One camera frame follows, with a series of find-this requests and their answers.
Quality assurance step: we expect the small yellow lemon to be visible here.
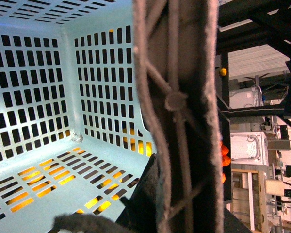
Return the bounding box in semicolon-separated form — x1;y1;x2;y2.
219;68;227;77

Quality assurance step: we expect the orange fruits pile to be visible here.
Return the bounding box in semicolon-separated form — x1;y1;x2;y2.
220;140;231;184

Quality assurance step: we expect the left gripper camera finger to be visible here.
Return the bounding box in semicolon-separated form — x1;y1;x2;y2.
53;214;133;233

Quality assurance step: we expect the brown basket handle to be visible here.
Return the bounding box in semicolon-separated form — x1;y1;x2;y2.
132;0;224;233

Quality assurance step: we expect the light blue plastic basket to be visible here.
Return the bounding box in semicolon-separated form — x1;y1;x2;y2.
0;0;156;233

